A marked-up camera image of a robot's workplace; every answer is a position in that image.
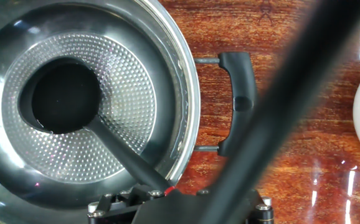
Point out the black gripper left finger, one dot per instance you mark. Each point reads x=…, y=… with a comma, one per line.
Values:
x=117, y=205

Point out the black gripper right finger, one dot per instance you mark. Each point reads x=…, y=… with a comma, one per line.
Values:
x=262, y=211

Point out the black plastic ladle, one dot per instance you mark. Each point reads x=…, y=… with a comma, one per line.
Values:
x=64, y=96

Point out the wood grain table mat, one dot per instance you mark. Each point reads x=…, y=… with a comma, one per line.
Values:
x=323, y=140

